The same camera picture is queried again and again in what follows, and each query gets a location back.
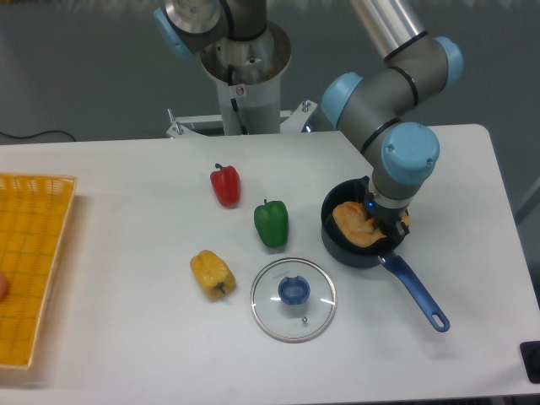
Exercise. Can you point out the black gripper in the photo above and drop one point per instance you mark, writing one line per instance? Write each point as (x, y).
(391, 222)

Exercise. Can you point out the golden triangle bread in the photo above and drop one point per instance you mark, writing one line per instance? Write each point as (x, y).
(348, 220)

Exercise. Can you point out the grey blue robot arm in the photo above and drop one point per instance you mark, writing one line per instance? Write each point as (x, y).
(368, 112)

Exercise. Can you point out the green bell pepper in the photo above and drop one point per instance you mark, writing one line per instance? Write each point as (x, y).
(271, 220)

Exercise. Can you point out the glass lid blue knob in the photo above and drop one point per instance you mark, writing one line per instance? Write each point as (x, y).
(293, 300)

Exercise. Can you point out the red bell pepper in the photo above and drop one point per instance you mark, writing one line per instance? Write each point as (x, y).
(225, 181)

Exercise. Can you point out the yellow bell pepper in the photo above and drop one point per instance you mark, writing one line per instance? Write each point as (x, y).
(213, 275)

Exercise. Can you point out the black device at table edge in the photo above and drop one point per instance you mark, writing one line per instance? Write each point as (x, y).
(530, 352)

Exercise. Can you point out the yellow woven basket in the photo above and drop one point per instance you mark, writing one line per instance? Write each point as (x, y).
(34, 212)

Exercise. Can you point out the dark pan blue handle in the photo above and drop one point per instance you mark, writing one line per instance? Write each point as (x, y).
(385, 255)

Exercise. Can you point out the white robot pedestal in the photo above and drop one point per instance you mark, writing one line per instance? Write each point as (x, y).
(247, 76)

